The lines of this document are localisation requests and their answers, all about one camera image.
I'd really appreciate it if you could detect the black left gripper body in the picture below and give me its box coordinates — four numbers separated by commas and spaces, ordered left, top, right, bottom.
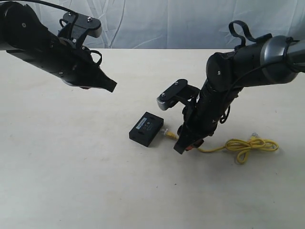
45, 45, 103, 89

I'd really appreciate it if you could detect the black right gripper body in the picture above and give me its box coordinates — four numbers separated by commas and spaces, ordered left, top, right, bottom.
177, 104, 218, 146

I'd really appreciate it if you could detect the black network switch box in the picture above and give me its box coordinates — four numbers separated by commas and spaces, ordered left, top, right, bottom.
129, 112, 164, 147

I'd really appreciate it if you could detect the yellow ethernet cable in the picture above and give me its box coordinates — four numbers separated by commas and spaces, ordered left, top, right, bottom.
161, 133, 279, 165

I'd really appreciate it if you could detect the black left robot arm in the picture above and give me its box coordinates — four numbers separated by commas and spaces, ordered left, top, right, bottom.
0, 0, 117, 92

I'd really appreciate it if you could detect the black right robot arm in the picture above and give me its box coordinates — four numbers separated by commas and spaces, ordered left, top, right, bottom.
174, 21, 305, 154

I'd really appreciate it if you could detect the white wrinkled backdrop curtain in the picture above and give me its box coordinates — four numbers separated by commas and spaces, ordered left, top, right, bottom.
23, 0, 305, 50

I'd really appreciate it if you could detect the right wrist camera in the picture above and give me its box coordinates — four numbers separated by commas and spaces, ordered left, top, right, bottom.
157, 79, 200, 111

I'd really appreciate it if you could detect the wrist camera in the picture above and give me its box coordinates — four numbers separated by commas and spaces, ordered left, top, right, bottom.
157, 79, 200, 111
58, 12, 102, 39

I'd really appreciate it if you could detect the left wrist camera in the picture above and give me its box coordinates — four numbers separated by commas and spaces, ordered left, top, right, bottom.
58, 12, 102, 39

